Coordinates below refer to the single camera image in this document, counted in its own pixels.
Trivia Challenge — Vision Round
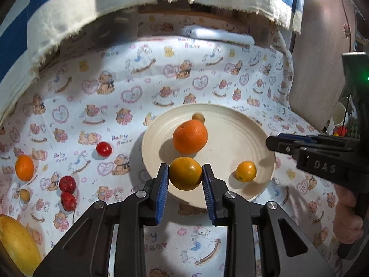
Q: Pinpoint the small yellow tangerine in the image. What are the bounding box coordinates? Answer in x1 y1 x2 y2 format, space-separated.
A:
169 157 203 191
236 161 257 183

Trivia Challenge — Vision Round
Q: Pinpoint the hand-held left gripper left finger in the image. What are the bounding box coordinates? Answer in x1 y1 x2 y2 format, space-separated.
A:
33 163 170 277

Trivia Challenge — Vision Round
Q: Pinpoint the white cup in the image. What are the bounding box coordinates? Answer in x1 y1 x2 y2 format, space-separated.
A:
331 100 347 128

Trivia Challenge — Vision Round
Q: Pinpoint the striped hanging cloth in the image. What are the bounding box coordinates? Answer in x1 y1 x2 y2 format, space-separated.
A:
0 0 304 124

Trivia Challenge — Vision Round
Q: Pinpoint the red lychee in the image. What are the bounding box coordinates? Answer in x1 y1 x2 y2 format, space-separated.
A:
59 176 77 193
60 192 77 211

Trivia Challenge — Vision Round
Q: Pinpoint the red cherry tomato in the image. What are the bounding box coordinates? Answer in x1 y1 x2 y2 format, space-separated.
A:
96 142 113 157

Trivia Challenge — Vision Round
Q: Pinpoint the large orange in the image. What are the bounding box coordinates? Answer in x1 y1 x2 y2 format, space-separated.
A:
172 120 208 154

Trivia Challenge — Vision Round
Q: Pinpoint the wooden board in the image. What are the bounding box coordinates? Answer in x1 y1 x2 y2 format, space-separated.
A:
288 0 366 127

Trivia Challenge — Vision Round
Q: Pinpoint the cream round plate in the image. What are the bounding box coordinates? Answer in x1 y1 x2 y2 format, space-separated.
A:
141 104 276 209

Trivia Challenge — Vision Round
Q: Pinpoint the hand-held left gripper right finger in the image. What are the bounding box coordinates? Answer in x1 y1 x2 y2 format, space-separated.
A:
202 164 336 277

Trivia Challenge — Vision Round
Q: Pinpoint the yellow mango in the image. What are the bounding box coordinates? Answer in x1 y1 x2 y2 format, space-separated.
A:
0 214 42 277

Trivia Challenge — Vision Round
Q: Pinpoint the small orange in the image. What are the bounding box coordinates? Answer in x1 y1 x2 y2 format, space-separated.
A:
15 155 35 180

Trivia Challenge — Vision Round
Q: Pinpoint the white power strip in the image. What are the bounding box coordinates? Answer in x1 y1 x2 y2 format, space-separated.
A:
182 25 256 46

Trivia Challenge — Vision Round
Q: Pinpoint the person's right hand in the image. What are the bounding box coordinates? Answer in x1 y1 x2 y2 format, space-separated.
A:
333 182 364 244

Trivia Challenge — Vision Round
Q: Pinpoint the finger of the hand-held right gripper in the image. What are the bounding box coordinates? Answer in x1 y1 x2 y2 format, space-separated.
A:
266 135 307 162
278 133 356 151

